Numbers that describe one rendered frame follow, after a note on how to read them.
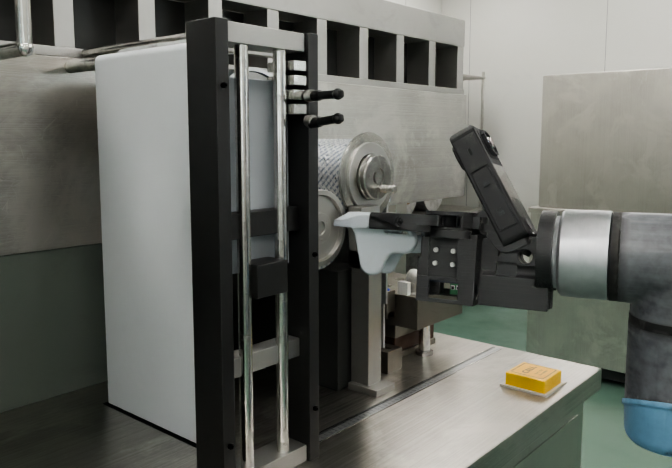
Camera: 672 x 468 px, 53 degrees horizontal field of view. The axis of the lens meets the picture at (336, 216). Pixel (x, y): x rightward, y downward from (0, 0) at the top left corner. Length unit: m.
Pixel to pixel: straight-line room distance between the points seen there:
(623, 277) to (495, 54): 5.58
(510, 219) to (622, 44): 5.14
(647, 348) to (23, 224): 0.88
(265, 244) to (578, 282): 0.40
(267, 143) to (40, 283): 0.49
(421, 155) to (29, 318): 1.11
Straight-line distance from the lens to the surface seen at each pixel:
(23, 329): 1.16
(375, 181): 1.12
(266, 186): 0.83
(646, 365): 0.60
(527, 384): 1.19
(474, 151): 0.61
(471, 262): 0.60
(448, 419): 1.06
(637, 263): 0.58
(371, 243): 0.64
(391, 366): 1.23
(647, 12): 5.70
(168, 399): 1.01
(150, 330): 1.01
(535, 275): 0.59
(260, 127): 0.82
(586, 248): 0.58
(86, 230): 1.18
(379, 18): 1.73
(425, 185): 1.89
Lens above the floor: 1.32
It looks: 7 degrees down
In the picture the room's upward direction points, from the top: straight up
